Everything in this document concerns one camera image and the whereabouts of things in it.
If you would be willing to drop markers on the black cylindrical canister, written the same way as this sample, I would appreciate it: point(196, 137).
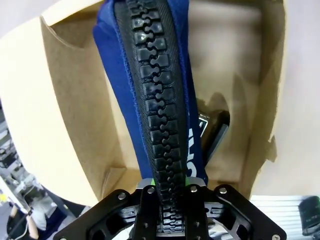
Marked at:
point(311, 215)

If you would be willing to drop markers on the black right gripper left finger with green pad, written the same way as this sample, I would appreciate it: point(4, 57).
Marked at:
point(147, 215)

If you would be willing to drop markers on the ribbed aluminium panel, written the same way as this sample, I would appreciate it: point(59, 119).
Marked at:
point(272, 215)

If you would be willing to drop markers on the black stapler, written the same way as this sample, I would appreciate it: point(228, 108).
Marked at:
point(215, 135)

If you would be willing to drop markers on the brown cardboard box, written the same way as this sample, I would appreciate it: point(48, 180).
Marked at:
point(75, 112)

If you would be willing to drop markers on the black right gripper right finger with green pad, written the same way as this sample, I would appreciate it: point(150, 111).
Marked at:
point(197, 215)

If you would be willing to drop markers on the blue pencil case black zipper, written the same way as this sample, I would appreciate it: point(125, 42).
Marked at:
point(110, 50)

